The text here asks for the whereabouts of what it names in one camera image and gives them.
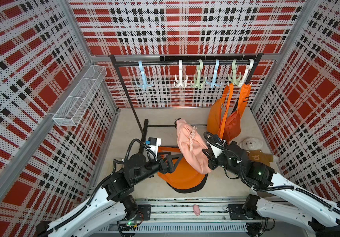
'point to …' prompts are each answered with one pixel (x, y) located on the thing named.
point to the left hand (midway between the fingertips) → (178, 155)
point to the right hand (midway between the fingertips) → (205, 150)
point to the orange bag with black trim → (184, 178)
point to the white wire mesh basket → (71, 111)
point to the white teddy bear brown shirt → (252, 145)
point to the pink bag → (191, 143)
